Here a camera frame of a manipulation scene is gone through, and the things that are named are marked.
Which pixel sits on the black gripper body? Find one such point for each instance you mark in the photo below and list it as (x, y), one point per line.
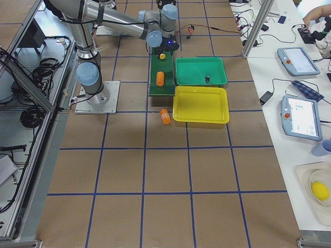
(165, 1)
(162, 47)

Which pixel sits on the yellow push button switch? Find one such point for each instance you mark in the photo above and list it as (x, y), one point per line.
(162, 56)

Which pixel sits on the plain orange cylinder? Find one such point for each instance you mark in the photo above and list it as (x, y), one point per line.
(160, 76)

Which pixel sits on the orange cylinder with 4680 print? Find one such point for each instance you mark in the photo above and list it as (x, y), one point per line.
(165, 117)

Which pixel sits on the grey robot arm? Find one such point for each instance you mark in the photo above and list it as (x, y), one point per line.
(155, 27)

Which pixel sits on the green conveyor belt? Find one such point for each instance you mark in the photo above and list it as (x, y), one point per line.
(167, 66)

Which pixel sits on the small sensor circuit board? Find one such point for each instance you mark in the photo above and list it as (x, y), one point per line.
(191, 29)

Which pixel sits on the green plastic tray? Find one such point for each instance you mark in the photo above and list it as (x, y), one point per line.
(192, 71)

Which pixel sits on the yellow plastic tray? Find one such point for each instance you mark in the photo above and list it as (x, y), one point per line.
(201, 104)

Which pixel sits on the black power adapter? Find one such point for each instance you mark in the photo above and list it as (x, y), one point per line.
(265, 97)

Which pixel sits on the grey teach pendant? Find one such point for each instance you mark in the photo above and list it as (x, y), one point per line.
(297, 62)
(300, 118)

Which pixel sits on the blue cup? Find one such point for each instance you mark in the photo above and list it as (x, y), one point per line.
(321, 149)

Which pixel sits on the white bowl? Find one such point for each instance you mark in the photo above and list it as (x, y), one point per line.
(323, 176)

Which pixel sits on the yellow lemon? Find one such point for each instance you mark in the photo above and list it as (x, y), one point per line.
(320, 191)

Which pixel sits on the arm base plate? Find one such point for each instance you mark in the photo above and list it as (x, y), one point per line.
(106, 31)
(102, 103)

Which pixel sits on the aluminium frame post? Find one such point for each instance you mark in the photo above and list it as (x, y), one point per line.
(263, 12)

